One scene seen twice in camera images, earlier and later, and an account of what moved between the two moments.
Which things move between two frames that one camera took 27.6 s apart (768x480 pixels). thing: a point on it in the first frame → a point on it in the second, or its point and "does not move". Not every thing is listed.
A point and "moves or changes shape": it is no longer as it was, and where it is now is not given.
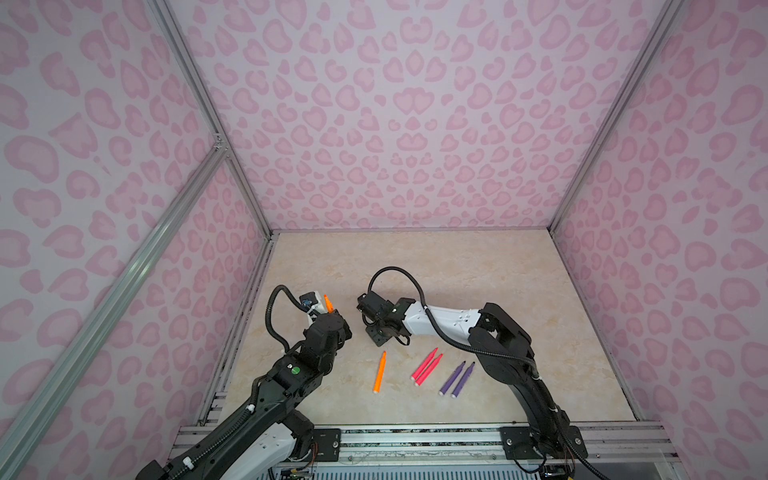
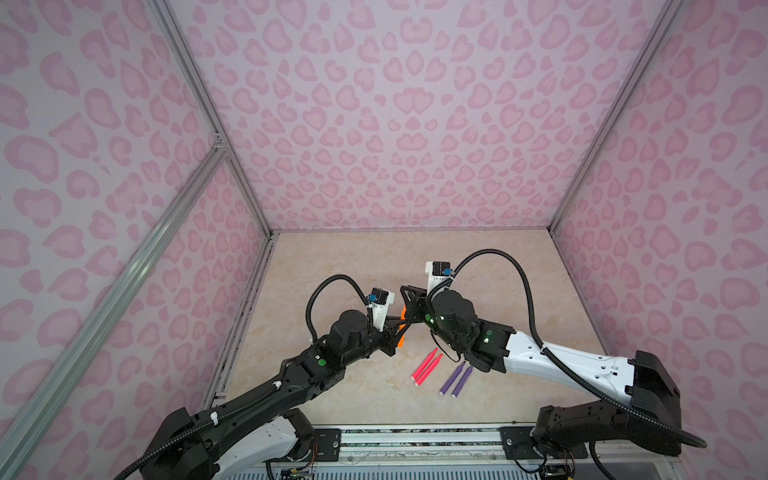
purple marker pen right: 463,380 does not move
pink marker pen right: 428,371 does not move
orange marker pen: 380,373 moves or changes shape
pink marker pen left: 423,365 does not move
